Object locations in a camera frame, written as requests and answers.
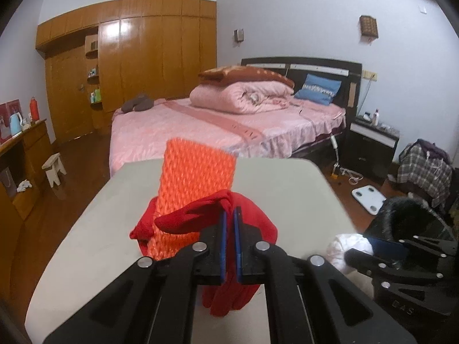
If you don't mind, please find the plaid garment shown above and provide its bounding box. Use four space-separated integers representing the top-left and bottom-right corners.
397 142 453 201

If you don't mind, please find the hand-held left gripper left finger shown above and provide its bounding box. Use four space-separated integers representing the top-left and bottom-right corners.
43 210 228 344

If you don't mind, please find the wooden desk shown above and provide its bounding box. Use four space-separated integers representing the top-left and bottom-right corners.
0 119 56 259

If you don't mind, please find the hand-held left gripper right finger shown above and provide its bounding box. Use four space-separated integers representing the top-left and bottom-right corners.
233 206 418 344

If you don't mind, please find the light blue kettle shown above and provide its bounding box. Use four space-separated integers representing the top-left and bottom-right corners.
9 112 23 137

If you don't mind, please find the blue patterned pillow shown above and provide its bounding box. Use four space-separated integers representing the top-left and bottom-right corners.
294 74 342 105

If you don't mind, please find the white bathroom scale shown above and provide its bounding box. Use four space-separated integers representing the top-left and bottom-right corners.
351 186 387 216

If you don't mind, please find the wooden wardrobe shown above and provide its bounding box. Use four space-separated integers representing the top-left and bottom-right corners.
35 0 217 144

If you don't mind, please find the dark wooden headboard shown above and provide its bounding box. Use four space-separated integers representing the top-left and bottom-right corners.
241 56 363 109

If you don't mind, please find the dark purple garment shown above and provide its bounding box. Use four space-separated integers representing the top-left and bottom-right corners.
418 139 450 162

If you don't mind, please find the orange foam net sleeve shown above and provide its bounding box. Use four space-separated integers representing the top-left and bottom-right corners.
153 138 238 262

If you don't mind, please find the red plastic bag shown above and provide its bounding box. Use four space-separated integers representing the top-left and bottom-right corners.
130 188 278 318

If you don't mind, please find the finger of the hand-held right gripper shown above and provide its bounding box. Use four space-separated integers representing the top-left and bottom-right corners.
345 248 445 284
371 234 459 263

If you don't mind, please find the white crumpled paper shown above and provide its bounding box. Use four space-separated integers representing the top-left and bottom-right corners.
327 233 375 294

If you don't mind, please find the folded pink quilt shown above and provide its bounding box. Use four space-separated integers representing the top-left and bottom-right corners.
189 82 295 114

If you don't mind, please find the brown woven wall lamp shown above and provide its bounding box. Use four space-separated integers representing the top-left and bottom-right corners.
359 15 379 39

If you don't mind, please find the white wooden stool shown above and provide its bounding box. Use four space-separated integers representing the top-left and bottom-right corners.
42 153 66 188

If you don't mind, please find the grey cloth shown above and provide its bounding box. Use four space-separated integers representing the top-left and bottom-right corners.
121 93 155 113

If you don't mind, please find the folded brown blanket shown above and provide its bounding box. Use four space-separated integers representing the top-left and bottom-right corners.
198 65 295 88

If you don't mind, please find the black white nightstand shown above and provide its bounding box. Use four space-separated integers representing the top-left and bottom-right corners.
341 116 400 183

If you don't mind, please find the white power cable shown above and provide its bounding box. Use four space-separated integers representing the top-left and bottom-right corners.
339 167 363 184

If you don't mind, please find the bed with pink sheet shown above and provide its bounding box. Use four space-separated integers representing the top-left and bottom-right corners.
108 95 348 180

